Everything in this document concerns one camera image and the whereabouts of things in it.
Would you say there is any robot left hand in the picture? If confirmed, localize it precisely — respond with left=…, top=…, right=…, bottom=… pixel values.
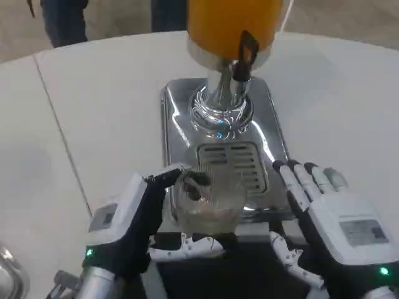
left=82, top=163, right=238, bottom=283

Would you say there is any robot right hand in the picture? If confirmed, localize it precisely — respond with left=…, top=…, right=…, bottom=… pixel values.
left=269, top=159, right=399, bottom=299

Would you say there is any clear ribbed glass cup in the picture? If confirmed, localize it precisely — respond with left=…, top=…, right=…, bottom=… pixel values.
left=170, top=167, right=248, bottom=235

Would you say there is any steel drip tray grid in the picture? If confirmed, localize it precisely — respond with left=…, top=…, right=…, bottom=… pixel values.
left=196, top=142, right=270, bottom=196

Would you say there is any steel dispenser base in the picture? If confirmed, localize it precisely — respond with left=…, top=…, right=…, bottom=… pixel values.
left=0, top=239, right=31, bottom=299

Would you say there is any black tap lever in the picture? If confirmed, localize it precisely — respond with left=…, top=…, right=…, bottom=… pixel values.
left=231, top=29, right=261, bottom=83

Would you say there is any person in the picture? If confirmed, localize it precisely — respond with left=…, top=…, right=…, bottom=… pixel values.
left=39, top=0, right=89, bottom=49

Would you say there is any orange tank steel drink dispenser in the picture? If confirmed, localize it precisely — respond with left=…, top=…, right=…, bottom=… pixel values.
left=160, top=0, right=296, bottom=224

